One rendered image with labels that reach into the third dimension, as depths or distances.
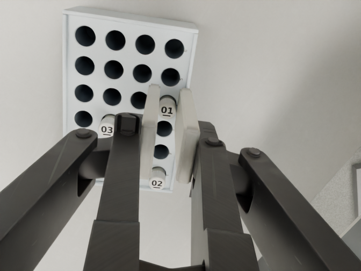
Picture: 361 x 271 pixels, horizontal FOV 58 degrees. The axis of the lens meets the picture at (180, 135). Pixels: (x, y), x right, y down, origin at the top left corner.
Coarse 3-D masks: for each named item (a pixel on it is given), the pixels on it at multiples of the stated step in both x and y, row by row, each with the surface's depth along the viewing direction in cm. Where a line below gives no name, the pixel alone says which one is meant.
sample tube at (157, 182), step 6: (156, 168) 25; (162, 168) 25; (156, 174) 24; (162, 174) 24; (150, 180) 24; (156, 180) 24; (162, 180) 24; (150, 186) 24; (156, 186) 24; (162, 186) 24
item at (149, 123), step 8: (152, 88) 20; (160, 88) 21; (152, 96) 19; (152, 104) 18; (144, 112) 17; (152, 112) 16; (144, 120) 16; (152, 120) 16; (144, 128) 15; (152, 128) 15; (144, 136) 15; (152, 136) 15; (144, 144) 15; (152, 144) 15; (144, 152) 16; (152, 152) 16; (144, 160) 16; (152, 160) 16; (144, 168) 16; (144, 176) 16
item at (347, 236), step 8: (360, 216) 22; (352, 224) 23; (360, 224) 22; (344, 232) 23; (352, 232) 22; (360, 232) 21; (344, 240) 22; (352, 240) 22; (360, 240) 21; (352, 248) 21; (360, 248) 21; (360, 256) 21
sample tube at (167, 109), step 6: (162, 96) 23; (168, 96) 23; (162, 102) 21; (168, 102) 21; (174, 102) 22; (162, 108) 21; (168, 108) 21; (174, 108) 21; (162, 114) 21; (168, 114) 21; (174, 114) 22
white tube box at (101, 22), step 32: (64, 32) 20; (96, 32) 21; (128, 32) 21; (160, 32) 21; (192, 32) 20; (64, 64) 21; (96, 64) 21; (128, 64) 21; (160, 64) 22; (192, 64) 21; (64, 96) 22; (96, 96) 22; (128, 96) 22; (160, 96) 22; (64, 128) 23; (96, 128) 23; (160, 128) 25; (160, 160) 25
